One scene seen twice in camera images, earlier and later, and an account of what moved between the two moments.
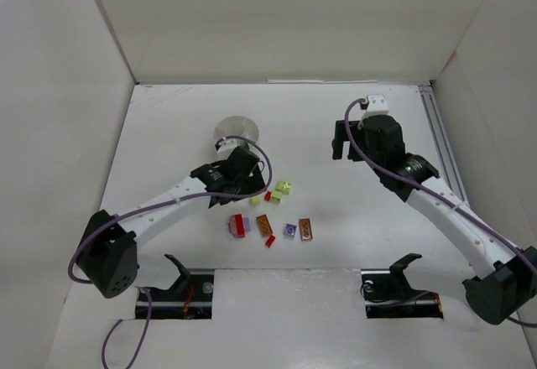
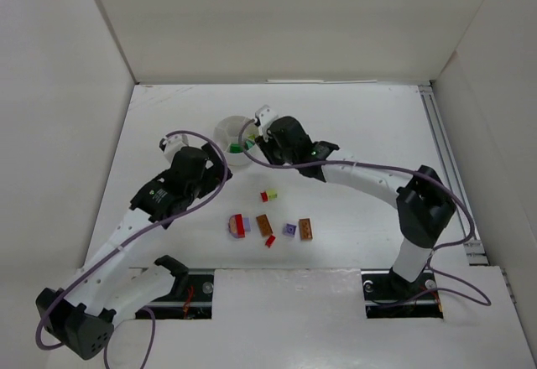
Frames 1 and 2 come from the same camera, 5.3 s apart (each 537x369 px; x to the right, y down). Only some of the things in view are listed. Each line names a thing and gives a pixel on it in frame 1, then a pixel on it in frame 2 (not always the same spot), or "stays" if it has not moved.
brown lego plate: (305, 229) stays
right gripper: (350, 143) to (263, 147)
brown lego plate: (264, 226) stays
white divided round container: (237, 126) stays
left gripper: (250, 174) to (215, 161)
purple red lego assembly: (238, 225) stays
